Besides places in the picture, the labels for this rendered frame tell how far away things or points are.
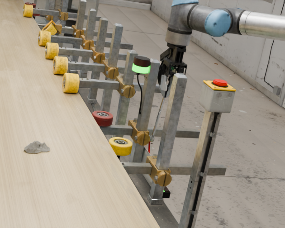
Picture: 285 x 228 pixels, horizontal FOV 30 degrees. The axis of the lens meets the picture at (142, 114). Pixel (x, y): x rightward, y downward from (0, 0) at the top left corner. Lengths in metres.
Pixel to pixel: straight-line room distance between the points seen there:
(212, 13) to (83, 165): 0.67
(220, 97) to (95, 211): 0.45
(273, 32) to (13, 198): 1.02
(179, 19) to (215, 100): 0.53
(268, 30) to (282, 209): 2.03
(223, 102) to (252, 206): 2.22
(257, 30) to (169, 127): 0.46
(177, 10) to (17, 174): 0.82
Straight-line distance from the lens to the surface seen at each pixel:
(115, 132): 2.04
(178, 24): 1.92
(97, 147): 1.73
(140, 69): 1.92
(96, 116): 1.98
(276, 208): 3.72
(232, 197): 3.67
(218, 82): 1.47
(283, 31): 1.86
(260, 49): 6.65
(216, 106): 1.47
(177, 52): 1.93
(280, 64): 6.20
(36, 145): 1.66
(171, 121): 1.75
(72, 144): 1.73
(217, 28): 1.84
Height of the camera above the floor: 1.59
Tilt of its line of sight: 19 degrees down
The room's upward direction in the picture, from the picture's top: 11 degrees clockwise
